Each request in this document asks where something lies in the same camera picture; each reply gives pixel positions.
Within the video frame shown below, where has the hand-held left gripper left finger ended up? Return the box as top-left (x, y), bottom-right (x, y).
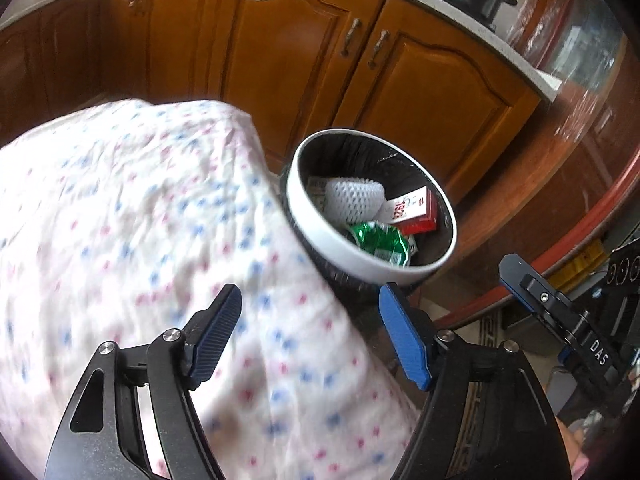
top-left (44, 282), bottom-right (244, 480)

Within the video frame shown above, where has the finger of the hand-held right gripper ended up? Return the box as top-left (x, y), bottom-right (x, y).
top-left (498, 254), bottom-right (590, 335)

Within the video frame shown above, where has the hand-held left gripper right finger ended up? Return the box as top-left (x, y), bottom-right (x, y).
top-left (378, 282), bottom-right (573, 480)

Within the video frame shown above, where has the crushed green drink can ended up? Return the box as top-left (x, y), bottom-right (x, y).
top-left (347, 221), bottom-right (420, 266)

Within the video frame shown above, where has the white round trash bin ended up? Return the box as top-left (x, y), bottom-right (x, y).
top-left (280, 129), bottom-right (458, 293)

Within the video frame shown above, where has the small red box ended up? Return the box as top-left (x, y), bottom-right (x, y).
top-left (382, 185), bottom-right (438, 236)

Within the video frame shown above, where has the white foam fruit net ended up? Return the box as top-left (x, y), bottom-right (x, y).
top-left (324, 176), bottom-right (386, 225)

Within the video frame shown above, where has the yellow box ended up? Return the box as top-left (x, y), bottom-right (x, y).
top-left (550, 239), bottom-right (609, 292)

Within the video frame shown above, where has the white floral tablecloth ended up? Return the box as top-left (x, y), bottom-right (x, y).
top-left (0, 99), bottom-right (421, 480)

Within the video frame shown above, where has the white kitchen countertop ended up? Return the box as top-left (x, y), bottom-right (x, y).
top-left (0, 0), bottom-right (562, 104)

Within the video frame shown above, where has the wooden kitchen cabinet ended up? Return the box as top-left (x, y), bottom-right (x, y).
top-left (0, 0), bottom-right (543, 201)

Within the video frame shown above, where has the metal cabinet handle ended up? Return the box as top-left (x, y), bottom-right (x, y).
top-left (368, 30), bottom-right (391, 69)
top-left (341, 18), bottom-right (362, 57)

